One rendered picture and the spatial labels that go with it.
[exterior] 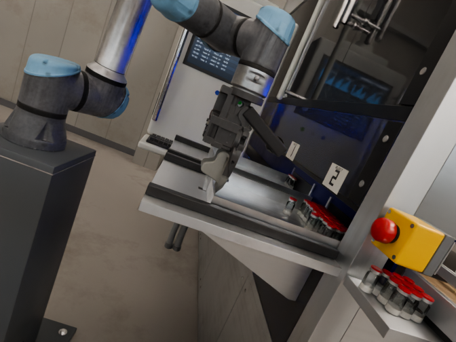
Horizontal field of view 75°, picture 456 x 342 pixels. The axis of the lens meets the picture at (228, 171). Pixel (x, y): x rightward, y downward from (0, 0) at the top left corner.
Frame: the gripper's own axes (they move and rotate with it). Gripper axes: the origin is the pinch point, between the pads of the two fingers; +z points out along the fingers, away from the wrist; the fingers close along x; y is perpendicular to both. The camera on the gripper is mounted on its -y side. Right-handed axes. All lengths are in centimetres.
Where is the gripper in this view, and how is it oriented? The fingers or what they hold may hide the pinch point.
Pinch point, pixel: (219, 187)
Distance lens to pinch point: 62.7
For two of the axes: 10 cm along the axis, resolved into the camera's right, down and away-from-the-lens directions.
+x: 0.9, 2.6, -9.6
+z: -3.8, 9.0, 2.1
